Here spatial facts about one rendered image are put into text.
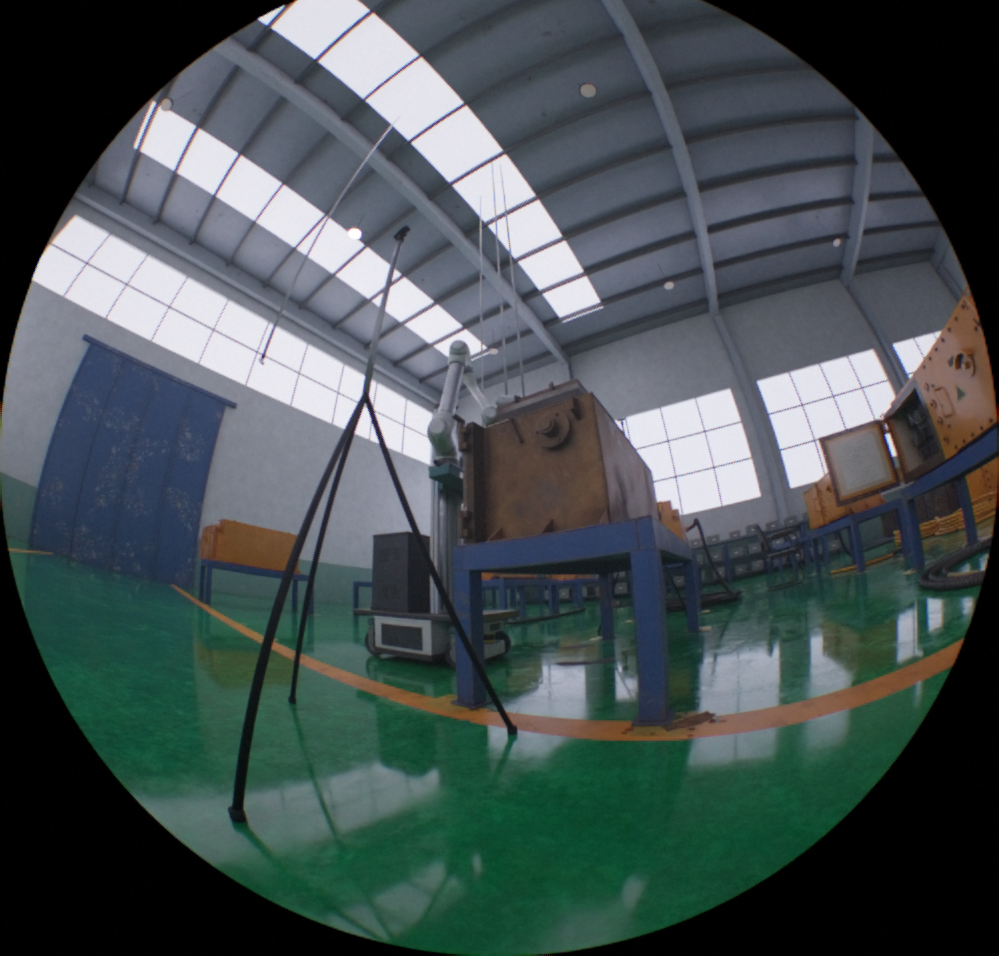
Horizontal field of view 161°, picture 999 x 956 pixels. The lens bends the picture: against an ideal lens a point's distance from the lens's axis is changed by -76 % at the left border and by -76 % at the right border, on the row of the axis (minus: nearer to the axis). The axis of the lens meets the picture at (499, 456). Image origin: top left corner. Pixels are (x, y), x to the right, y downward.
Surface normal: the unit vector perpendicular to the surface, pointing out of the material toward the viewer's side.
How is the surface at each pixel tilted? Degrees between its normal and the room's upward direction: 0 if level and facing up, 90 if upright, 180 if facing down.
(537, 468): 90
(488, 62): 180
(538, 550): 90
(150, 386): 90
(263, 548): 90
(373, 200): 180
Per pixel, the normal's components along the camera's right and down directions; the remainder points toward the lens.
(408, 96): 0.04, 0.93
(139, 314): 0.84, -0.23
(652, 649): -0.56, -0.29
